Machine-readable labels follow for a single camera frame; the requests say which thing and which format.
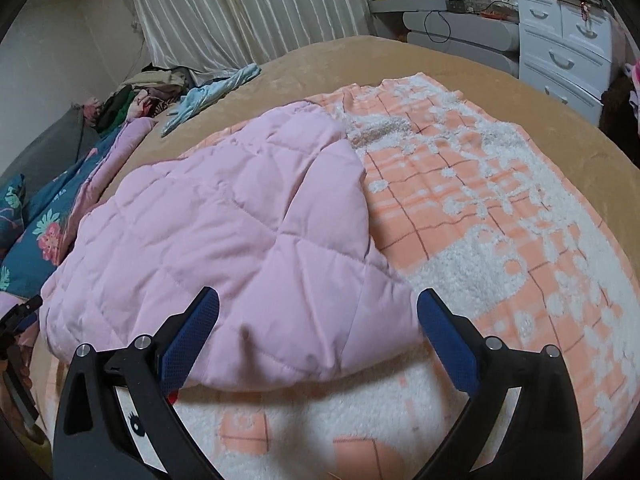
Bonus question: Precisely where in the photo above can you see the pink quilted jacket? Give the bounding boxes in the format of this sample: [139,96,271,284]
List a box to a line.
[40,102,423,391]

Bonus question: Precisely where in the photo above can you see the pile of mixed clothes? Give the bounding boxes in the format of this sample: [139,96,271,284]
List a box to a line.
[82,65,196,136]

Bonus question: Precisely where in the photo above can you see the blue floral pink quilt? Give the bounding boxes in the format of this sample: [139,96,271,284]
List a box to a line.
[1,117,156,298]

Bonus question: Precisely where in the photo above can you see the orange white plaid blanket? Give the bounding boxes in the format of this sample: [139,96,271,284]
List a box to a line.
[44,72,640,480]

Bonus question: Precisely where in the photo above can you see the grey pillow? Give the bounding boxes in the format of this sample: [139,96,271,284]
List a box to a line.
[1,105,100,198]

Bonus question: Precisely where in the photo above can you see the light blue striped garment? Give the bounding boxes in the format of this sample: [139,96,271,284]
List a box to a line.
[162,63,262,138]

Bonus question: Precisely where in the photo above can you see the pink yellow cloth bundle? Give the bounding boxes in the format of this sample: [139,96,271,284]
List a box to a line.
[624,61,640,122]

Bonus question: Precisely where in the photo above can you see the white drawer dresser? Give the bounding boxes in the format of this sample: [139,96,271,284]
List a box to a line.
[516,0,625,125]

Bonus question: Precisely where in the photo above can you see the white striped curtain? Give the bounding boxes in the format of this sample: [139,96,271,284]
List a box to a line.
[132,0,373,77]

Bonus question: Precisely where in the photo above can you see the grey curved wall shelf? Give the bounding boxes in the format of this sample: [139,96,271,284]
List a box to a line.
[369,0,520,77]

